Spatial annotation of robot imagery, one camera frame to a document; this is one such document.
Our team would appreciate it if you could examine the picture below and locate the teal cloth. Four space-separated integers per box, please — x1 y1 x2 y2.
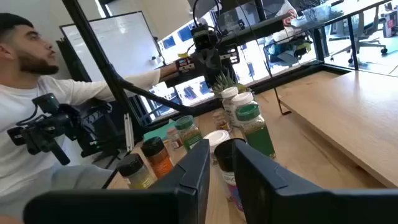
142 119 177 142

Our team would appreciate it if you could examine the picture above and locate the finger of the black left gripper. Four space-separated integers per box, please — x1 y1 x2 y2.
175 58 197 75
219 45 241 65

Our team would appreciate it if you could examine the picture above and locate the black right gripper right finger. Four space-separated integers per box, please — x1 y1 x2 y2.
233 139 398 224

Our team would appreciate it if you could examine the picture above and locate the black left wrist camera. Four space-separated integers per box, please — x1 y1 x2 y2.
190 24 220 52

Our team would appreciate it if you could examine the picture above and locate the dark orange chili powder jar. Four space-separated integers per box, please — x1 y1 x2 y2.
141 136 174 180

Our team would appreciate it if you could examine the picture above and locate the black cart with supplies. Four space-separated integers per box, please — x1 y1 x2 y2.
262 29 315 68

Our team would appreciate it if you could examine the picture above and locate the office chair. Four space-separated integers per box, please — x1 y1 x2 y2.
329 6 389 63

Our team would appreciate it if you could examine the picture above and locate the small cork-lid glass jar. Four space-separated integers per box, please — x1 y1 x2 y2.
166 126 184 152
213 111 233 133

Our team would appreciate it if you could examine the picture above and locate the white-lid bagel seasoning jar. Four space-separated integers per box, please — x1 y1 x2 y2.
231 91 259 128
220 86 240 125
203 129 231 167

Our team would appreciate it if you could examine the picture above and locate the person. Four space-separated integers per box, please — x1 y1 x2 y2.
0 12 180 224

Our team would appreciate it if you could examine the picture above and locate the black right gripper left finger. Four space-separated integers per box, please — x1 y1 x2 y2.
23 139 211 224

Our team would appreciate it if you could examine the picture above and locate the whiteboard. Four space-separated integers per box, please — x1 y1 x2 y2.
58 11 165 82

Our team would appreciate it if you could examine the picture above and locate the succulent plant in pot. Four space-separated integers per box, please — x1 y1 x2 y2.
211 70 249 97

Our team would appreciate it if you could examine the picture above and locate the yellow-green thyme spice jar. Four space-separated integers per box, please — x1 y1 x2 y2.
116 153 156 190

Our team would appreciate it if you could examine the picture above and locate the green-lid herb jar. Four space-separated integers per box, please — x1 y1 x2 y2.
174 114 203 152
235 103 277 160

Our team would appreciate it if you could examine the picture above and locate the purple-label black-lid spice jar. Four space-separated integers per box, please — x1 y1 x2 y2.
213 138 247 220

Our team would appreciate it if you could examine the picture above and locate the black table frame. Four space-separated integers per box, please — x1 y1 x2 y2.
61 0 398 131

